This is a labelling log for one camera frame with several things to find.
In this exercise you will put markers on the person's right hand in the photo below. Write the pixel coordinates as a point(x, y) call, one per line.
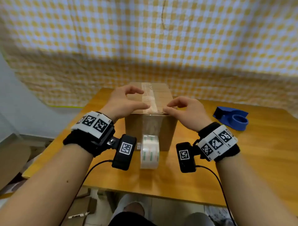
point(191, 114)

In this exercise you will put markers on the person's left hand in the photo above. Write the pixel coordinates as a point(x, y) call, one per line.
point(121, 104)

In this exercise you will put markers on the brown cardboard box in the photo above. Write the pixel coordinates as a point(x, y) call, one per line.
point(135, 130)

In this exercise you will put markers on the clear tape strip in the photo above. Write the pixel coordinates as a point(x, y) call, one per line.
point(150, 100)

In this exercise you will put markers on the clear tape roll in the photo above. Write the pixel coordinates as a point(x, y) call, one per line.
point(150, 153)

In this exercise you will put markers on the person's left forearm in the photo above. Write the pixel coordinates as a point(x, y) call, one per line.
point(46, 186)

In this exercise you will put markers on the person's right forearm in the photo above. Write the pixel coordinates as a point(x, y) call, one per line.
point(244, 193)

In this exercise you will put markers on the blue tape dispenser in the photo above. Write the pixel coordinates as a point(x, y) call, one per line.
point(232, 118)

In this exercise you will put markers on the person's left leg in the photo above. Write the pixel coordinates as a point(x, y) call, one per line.
point(133, 207)

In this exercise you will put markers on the person's black clothing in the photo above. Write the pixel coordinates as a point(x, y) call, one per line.
point(128, 220)

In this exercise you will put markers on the black wristband white markers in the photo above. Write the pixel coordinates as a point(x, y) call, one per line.
point(216, 142)
point(93, 123)

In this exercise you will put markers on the yellow checkered cloth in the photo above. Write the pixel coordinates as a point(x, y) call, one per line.
point(139, 35)

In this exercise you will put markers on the printed white paper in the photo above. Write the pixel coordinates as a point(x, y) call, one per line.
point(218, 216)

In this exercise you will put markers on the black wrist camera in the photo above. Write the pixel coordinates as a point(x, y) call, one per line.
point(123, 158)
point(186, 165)

